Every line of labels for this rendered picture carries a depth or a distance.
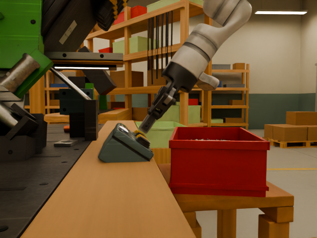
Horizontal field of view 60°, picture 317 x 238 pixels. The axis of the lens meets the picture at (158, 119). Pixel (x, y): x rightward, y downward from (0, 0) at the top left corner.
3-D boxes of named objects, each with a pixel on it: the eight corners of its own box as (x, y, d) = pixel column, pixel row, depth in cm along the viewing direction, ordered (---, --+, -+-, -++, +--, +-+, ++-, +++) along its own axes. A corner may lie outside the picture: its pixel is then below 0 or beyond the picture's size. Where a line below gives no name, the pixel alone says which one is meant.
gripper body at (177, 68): (168, 61, 64) (145, 94, 64) (175, 55, 56) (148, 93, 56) (193, 80, 65) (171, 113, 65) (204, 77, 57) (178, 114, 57)
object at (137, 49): (181, 190, 310) (182, -29, 294) (84, 158, 480) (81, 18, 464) (210, 180, 347) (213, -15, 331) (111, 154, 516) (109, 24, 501)
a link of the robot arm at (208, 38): (212, 69, 64) (181, 47, 64) (249, 15, 64) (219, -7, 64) (220, 63, 57) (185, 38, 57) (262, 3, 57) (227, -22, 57)
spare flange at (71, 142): (62, 142, 69) (62, 140, 69) (78, 142, 69) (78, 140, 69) (53, 146, 63) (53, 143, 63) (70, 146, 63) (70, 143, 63)
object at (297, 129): (306, 141, 678) (307, 111, 673) (332, 147, 599) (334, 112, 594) (262, 142, 657) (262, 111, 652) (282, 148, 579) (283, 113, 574)
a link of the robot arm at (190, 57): (216, 90, 57) (233, 66, 57) (173, 58, 55) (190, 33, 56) (204, 91, 66) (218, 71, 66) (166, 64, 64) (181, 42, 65)
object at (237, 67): (248, 131, 903) (250, 62, 888) (152, 131, 893) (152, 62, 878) (243, 129, 957) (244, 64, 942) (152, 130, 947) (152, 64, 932)
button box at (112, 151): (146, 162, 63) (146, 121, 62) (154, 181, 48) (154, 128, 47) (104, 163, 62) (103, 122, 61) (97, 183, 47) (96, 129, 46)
